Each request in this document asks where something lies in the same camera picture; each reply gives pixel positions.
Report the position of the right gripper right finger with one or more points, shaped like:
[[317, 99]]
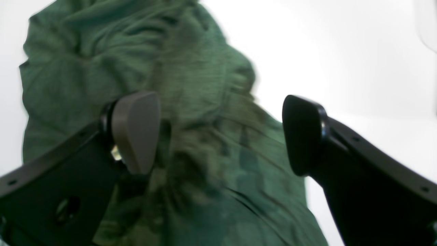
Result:
[[374, 200]]

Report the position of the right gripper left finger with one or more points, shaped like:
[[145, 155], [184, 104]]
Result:
[[60, 198]]

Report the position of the dark green t-shirt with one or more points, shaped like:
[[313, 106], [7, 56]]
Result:
[[221, 175]]

